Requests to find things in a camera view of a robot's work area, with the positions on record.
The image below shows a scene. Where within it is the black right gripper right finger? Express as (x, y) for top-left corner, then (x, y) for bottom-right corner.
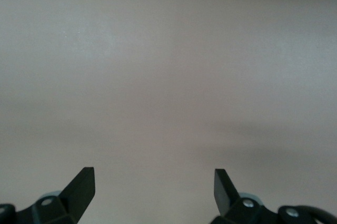
(210, 168), (310, 224)

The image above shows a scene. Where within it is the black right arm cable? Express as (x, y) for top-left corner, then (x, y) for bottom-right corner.
(302, 203), (337, 224)

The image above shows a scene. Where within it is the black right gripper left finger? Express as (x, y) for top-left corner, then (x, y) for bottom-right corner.
(0, 167), (96, 224)

